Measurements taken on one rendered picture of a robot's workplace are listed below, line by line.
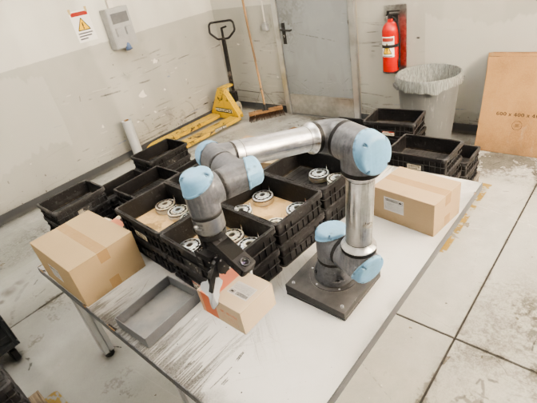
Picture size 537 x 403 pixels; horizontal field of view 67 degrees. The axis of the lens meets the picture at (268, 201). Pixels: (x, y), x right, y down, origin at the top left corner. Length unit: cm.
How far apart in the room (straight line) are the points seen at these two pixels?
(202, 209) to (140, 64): 443
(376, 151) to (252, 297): 50
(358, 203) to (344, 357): 50
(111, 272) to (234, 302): 98
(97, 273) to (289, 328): 86
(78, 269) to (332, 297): 102
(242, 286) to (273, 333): 47
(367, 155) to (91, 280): 127
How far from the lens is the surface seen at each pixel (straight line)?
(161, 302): 177
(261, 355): 146
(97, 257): 186
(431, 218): 181
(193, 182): 89
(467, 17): 422
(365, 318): 152
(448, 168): 280
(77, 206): 318
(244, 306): 102
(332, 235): 142
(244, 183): 94
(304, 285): 158
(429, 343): 237
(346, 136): 116
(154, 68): 538
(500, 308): 260
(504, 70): 406
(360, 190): 121
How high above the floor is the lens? 183
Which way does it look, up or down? 31 degrees down
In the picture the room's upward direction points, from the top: 11 degrees counter-clockwise
